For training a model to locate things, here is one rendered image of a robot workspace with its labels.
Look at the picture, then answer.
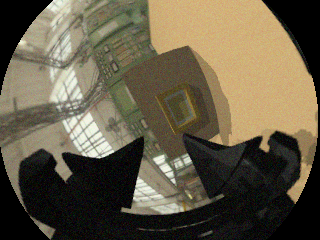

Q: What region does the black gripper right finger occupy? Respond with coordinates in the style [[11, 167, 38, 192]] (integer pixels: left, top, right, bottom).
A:
[[183, 133, 263, 199]]

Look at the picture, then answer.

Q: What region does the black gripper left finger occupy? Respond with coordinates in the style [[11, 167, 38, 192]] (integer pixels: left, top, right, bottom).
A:
[[61, 136, 144, 209]]

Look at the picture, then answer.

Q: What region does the olive-yellow rectangular frame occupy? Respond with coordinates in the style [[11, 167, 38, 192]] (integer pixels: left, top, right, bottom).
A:
[[156, 81, 201, 135]]

